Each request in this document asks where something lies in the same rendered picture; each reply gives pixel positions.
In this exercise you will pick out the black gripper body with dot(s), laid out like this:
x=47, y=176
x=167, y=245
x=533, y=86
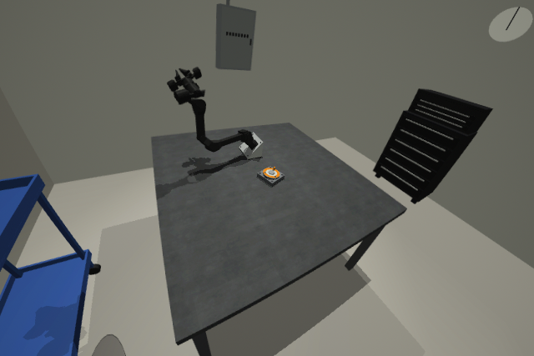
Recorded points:
x=186, y=81

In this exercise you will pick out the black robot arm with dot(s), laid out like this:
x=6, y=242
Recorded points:
x=199, y=107

